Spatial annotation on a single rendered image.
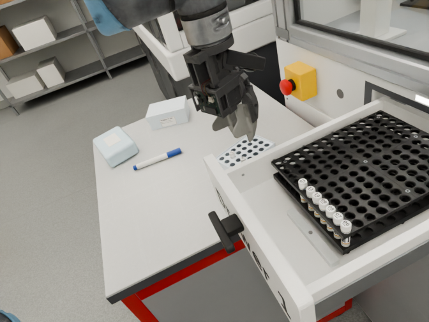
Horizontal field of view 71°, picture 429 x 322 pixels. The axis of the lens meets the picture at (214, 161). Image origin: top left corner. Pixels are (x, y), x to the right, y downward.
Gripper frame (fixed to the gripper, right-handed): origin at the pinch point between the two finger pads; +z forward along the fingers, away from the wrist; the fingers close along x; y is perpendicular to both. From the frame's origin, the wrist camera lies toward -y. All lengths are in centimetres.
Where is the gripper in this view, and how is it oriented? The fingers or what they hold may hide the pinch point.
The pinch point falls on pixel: (244, 131)
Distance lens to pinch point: 62.6
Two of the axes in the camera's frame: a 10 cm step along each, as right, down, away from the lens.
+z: 2.6, 7.5, 6.1
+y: -6.7, 6.0, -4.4
